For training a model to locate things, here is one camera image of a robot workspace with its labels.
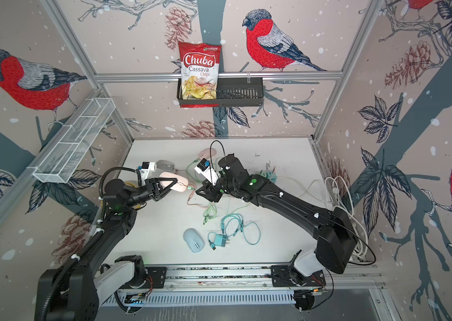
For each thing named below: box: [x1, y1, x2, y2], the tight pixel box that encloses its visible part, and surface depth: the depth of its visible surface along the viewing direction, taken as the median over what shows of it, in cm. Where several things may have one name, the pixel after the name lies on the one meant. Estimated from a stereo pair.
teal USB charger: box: [213, 234, 231, 248], surface depth 83 cm
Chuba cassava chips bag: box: [177, 41, 222, 108], surface depth 87 cm
